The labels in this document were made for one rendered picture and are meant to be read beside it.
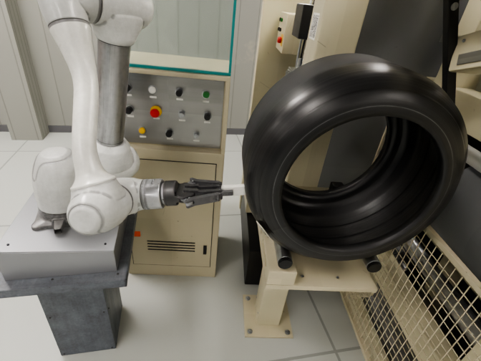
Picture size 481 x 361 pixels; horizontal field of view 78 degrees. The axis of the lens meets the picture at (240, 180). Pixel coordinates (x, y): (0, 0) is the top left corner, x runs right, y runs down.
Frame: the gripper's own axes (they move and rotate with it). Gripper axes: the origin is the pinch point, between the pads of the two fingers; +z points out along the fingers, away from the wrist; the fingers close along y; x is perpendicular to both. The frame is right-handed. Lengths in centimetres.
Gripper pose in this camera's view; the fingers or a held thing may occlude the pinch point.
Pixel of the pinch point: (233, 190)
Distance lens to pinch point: 87.6
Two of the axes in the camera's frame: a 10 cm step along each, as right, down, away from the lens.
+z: 10.0, -0.5, 0.1
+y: -0.3, -5.3, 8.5
